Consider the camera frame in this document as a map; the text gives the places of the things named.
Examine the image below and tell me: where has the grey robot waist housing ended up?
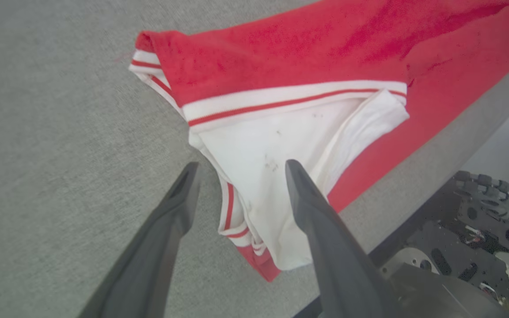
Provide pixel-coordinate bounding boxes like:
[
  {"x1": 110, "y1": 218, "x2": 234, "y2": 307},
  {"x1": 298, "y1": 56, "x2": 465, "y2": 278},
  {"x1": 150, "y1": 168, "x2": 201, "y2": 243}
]
[{"x1": 378, "y1": 246, "x2": 509, "y2": 318}]

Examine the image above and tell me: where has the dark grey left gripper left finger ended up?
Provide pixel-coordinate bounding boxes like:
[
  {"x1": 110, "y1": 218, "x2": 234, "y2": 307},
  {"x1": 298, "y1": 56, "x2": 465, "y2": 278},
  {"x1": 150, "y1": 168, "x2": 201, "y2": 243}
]
[{"x1": 78, "y1": 162, "x2": 201, "y2": 318}]

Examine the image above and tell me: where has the black mecanum wheel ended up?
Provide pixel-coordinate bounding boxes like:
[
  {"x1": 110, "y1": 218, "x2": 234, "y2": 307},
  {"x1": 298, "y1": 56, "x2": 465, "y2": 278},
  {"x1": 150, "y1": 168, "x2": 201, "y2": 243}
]
[{"x1": 452, "y1": 170, "x2": 509, "y2": 255}]

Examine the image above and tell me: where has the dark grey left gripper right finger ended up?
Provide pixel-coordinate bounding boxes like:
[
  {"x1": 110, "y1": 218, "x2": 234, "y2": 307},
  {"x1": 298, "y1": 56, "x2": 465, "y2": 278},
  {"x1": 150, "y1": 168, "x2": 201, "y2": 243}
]
[{"x1": 285, "y1": 159, "x2": 399, "y2": 318}]

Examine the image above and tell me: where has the red basketball jersey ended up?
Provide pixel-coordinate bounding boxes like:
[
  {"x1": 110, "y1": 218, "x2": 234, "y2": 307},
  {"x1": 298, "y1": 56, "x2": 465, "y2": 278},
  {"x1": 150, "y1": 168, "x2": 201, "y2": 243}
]
[{"x1": 129, "y1": 0, "x2": 509, "y2": 283}]

